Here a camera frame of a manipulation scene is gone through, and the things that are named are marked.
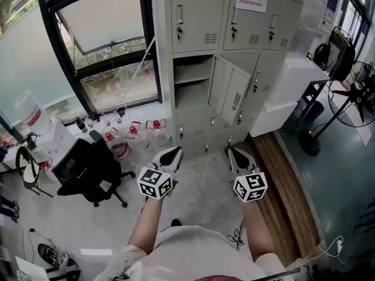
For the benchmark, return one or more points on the person's left forearm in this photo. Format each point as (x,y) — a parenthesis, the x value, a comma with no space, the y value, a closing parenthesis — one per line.
(146,227)

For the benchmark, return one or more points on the black thermos bottle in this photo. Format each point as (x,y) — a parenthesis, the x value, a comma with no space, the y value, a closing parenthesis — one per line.
(80,124)

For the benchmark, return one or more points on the round stool with black frame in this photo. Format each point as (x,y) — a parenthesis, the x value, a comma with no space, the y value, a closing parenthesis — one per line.
(29,174)

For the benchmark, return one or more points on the grey metal locker cabinet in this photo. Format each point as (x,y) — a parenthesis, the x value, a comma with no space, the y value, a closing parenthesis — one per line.
(193,39)

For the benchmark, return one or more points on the person's right forearm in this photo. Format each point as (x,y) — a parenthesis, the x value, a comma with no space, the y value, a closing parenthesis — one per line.
(257,230)

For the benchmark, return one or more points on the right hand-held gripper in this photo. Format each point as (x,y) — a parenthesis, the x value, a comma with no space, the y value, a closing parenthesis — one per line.
(250,186)

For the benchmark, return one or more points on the large clear water dispenser bottle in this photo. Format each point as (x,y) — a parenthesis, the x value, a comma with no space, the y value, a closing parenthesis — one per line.
(30,113)

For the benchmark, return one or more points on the black office chair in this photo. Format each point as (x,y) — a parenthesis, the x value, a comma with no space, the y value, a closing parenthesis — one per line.
(88,168)

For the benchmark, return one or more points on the small red-capped plastic bottle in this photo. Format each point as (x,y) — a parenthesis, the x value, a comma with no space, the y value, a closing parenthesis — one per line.
(89,123)
(117,117)
(106,121)

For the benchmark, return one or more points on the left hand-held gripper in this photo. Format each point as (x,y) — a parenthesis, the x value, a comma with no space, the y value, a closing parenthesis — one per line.
(155,183)

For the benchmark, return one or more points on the grey locker door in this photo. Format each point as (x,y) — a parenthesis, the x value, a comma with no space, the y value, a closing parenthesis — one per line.
(231,89)

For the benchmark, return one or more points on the black and white sneaker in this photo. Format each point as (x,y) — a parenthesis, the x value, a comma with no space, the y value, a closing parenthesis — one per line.
(66,262)
(47,253)

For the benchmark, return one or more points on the dark blue bin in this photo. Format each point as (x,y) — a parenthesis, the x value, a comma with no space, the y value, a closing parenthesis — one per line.
(315,110)

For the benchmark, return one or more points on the person's black shoe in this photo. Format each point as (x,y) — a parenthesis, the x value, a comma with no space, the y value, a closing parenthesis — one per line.
(176,223)

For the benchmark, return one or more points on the black jacket on rack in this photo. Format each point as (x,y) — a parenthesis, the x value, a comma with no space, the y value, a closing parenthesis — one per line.
(342,54)

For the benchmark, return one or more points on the white table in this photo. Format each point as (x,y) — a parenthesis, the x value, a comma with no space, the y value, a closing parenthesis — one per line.
(293,78)

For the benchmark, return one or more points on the white pole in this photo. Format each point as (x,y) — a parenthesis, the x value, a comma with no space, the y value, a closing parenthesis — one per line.
(137,69)

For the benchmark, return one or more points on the black bag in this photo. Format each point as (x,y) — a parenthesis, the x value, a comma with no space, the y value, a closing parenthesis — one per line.
(321,57)

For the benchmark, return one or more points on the white box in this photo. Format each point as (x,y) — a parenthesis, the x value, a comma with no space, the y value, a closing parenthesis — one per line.
(60,139)

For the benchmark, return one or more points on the black framed window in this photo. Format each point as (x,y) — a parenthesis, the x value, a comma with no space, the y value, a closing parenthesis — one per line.
(51,25)

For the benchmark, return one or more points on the black standing fan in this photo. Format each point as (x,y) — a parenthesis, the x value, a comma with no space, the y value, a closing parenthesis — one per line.
(356,98)

